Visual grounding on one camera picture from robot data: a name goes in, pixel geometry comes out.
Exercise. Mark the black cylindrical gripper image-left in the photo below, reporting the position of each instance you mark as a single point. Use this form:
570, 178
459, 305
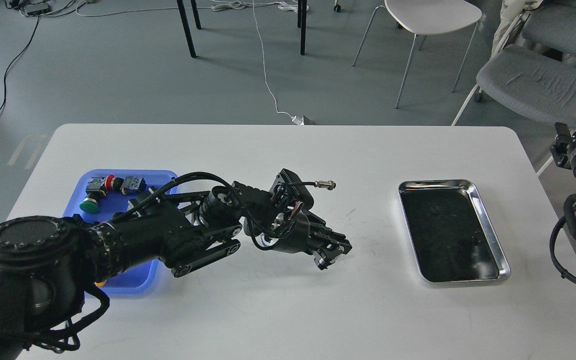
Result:
309, 234

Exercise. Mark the black robot arm image-left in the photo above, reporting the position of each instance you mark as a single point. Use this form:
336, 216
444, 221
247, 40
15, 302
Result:
50, 268

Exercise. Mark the silver metal tray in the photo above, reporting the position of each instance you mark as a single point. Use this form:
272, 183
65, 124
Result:
458, 246

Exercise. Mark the blue plastic tray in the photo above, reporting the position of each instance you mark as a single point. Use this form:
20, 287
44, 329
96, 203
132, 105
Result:
135, 280

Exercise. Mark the grey padded chair near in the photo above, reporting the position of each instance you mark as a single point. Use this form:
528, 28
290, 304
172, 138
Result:
532, 85

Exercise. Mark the grey padded chair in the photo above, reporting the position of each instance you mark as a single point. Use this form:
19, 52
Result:
532, 85
553, 26

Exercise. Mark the grey padded chair far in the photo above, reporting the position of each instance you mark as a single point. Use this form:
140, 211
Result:
553, 26

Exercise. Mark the white power adapter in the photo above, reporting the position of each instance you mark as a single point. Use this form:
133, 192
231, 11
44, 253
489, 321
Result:
302, 120

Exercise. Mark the white chair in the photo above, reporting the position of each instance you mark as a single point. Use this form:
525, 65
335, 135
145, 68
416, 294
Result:
428, 17

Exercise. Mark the grey green contact block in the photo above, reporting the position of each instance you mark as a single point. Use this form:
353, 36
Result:
132, 185

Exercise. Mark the black table leg right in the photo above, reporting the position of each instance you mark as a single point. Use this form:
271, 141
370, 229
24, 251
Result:
302, 25

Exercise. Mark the black table leg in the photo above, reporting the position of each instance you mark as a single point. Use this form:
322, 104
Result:
302, 25
186, 25

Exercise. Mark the black table leg left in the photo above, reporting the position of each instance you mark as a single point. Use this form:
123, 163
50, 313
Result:
186, 25

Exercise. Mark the black power strip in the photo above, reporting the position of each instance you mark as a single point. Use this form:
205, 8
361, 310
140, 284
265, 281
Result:
36, 9

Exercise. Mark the red push button switch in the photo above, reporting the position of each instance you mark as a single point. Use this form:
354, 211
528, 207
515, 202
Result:
112, 183

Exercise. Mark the yellow push button switch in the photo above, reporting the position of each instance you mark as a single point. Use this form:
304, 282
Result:
100, 284

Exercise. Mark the green push button switch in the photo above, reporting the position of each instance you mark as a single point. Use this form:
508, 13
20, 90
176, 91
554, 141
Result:
95, 190

